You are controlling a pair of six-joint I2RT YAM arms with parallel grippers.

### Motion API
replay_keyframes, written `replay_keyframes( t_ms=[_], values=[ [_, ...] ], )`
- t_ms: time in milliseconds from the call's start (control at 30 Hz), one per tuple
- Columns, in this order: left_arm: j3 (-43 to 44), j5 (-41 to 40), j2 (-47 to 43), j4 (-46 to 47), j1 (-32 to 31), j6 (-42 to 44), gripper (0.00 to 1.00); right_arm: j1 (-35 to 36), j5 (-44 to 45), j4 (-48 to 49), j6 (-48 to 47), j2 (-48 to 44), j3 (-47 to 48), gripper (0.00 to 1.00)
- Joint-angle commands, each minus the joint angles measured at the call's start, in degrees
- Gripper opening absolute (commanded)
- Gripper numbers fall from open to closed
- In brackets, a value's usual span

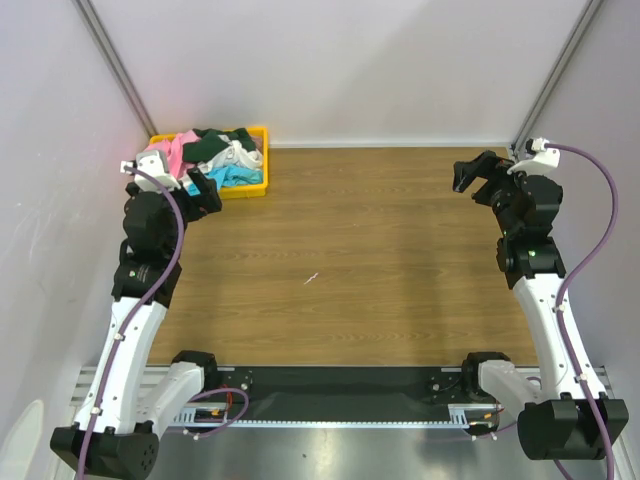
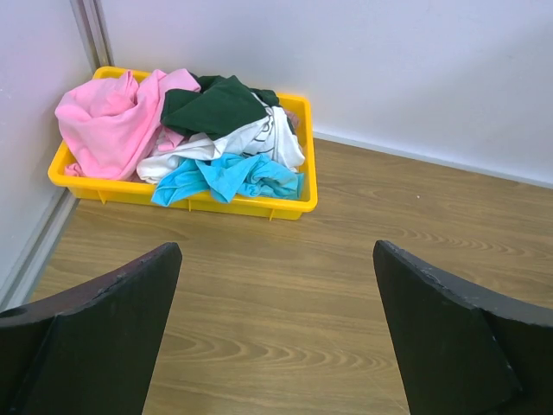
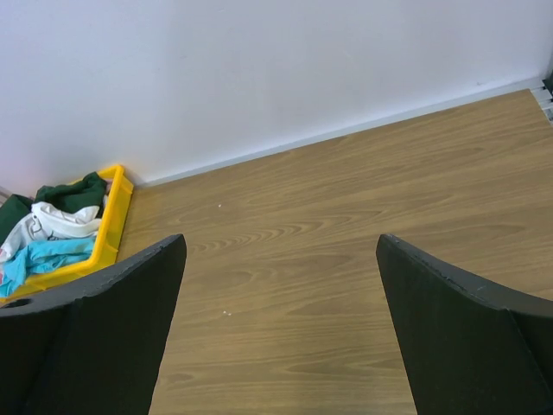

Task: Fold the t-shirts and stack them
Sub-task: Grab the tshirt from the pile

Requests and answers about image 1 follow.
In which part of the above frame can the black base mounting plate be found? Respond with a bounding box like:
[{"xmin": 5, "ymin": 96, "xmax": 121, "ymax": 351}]
[{"xmin": 205, "ymin": 366, "xmax": 497, "ymax": 408}]

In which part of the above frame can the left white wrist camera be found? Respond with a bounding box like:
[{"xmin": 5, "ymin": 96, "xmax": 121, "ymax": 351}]
[{"xmin": 120, "ymin": 149, "xmax": 181, "ymax": 193}]

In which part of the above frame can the small white thread scrap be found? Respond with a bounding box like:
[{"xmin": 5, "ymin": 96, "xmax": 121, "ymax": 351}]
[{"xmin": 303, "ymin": 272, "xmax": 319, "ymax": 285}]

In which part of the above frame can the pink t-shirt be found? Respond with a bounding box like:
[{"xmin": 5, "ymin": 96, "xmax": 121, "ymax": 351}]
[{"xmin": 146, "ymin": 130, "xmax": 200, "ymax": 180}]

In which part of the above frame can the left aluminium frame post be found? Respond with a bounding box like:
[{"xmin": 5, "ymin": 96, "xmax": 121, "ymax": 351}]
[{"xmin": 71, "ymin": 0, "xmax": 158, "ymax": 137}]

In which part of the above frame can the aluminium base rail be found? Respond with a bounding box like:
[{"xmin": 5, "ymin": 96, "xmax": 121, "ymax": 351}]
[{"xmin": 69, "ymin": 366, "xmax": 611, "ymax": 404}]

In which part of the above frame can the white slotted cable duct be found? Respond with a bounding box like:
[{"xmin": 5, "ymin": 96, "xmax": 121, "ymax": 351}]
[{"xmin": 170, "ymin": 401, "xmax": 503, "ymax": 430}]

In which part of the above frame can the aluminium frame post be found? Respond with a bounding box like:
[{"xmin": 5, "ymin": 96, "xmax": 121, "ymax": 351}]
[
  {"xmin": 71, "ymin": 0, "xmax": 158, "ymax": 137},
  {"xmin": 510, "ymin": 0, "xmax": 605, "ymax": 153}
]

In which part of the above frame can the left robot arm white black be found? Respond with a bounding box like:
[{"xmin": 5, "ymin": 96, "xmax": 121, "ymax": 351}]
[{"xmin": 50, "ymin": 168, "xmax": 222, "ymax": 479}]

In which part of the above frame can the white green raglan t-shirt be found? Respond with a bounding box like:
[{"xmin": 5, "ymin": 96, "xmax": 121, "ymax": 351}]
[{"xmin": 183, "ymin": 128, "xmax": 263, "ymax": 173}]

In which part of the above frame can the cyan t-shirt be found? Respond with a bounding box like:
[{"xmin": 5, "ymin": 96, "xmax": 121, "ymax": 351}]
[{"xmin": 181, "ymin": 165, "xmax": 268, "ymax": 199}]

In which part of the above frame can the yellow plastic bin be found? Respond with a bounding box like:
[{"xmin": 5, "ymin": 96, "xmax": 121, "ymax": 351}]
[{"xmin": 147, "ymin": 127, "xmax": 269, "ymax": 199}]

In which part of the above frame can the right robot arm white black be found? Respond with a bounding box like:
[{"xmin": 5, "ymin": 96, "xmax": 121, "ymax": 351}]
[{"xmin": 452, "ymin": 151, "xmax": 629, "ymax": 461}]

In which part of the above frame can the right aluminium frame post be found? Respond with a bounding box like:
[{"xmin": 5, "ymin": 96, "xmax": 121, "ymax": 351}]
[{"xmin": 510, "ymin": 0, "xmax": 605, "ymax": 153}]

